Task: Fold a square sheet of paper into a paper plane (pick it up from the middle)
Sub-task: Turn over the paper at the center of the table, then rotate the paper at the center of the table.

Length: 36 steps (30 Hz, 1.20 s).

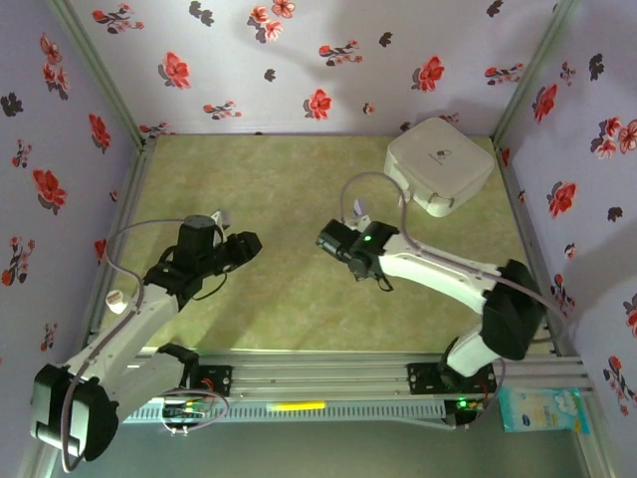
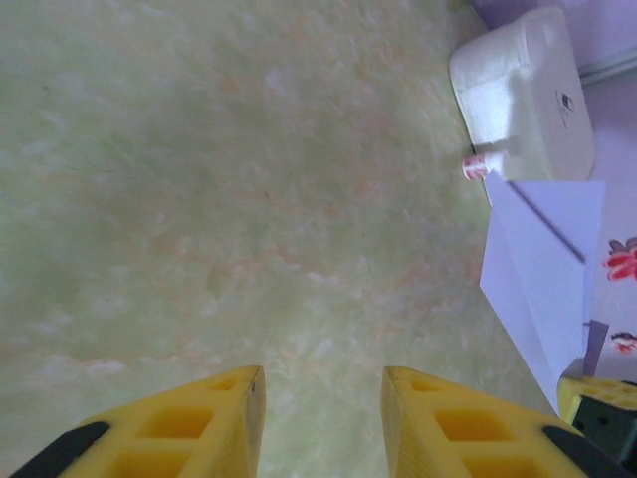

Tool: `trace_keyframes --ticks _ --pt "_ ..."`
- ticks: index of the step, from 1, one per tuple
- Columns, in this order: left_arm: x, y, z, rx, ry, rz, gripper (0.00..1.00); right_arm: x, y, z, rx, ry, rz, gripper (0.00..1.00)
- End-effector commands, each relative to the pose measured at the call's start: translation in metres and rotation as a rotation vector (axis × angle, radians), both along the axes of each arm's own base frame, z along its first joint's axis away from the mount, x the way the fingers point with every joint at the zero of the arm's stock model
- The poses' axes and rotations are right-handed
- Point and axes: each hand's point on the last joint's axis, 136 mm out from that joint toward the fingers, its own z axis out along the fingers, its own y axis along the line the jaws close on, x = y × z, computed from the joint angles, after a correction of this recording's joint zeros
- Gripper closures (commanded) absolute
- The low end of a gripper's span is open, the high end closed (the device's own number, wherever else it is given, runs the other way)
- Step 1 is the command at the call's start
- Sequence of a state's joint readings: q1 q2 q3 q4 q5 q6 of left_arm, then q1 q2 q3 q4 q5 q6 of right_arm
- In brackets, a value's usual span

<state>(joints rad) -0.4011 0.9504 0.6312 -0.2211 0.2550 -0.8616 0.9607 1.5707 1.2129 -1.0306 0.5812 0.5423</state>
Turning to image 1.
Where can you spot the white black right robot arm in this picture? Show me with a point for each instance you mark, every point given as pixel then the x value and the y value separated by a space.
pixel 512 309

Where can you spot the small white vial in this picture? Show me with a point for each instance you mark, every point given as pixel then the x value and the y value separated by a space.
pixel 404 200

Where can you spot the white pill bottle orange cap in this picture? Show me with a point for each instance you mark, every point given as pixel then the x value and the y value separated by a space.
pixel 117 301

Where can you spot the white plastic storage box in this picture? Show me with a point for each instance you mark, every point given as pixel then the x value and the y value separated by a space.
pixel 438 159

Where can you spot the yellow marker pen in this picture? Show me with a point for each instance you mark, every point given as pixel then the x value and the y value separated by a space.
pixel 298 406

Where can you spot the blue wet wipes packet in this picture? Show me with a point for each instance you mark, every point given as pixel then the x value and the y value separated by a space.
pixel 542 410

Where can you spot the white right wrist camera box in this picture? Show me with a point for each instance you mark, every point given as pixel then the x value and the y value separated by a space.
pixel 361 211

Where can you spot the aluminium side rail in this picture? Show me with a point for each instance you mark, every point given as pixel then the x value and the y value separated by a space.
pixel 127 209
pixel 517 199

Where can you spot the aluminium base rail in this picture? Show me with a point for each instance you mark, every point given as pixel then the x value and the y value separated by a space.
pixel 318 378

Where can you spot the aluminium frame post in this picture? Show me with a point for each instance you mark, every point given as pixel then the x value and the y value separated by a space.
pixel 530 74
pixel 103 74

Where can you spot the aluminium frame leg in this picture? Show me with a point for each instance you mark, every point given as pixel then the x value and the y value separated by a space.
pixel 594 448

